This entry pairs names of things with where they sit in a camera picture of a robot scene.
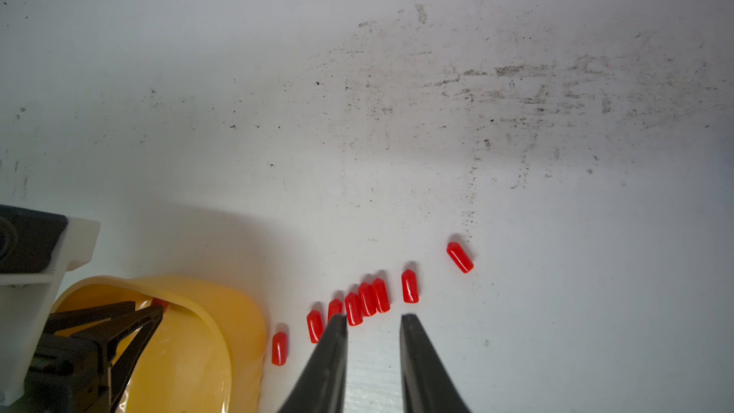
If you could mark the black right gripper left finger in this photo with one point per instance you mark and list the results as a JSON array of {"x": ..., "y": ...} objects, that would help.
[{"x": 321, "y": 386}]

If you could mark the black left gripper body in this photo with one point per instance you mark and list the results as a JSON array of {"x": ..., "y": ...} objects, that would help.
[{"x": 67, "y": 374}]

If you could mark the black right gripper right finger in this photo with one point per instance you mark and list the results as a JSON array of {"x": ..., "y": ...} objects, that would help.
[{"x": 427, "y": 386}]

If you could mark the red sleeve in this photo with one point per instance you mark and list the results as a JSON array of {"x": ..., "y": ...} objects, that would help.
[
  {"x": 353, "y": 309},
  {"x": 159, "y": 302},
  {"x": 335, "y": 307},
  {"x": 456, "y": 252},
  {"x": 315, "y": 325},
  {"x": 367, "y": 299},
  {"x": 279, "y": 348},
  {"x": 411, "y": 289},
  {"x": 381, "y": 295}
]

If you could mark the yellow plastic storage tray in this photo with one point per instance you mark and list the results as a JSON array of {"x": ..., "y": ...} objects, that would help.
[{"x": 208, "y": 353}]

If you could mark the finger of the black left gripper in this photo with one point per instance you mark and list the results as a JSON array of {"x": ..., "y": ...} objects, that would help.
[{"x": 122, "y": 330}]

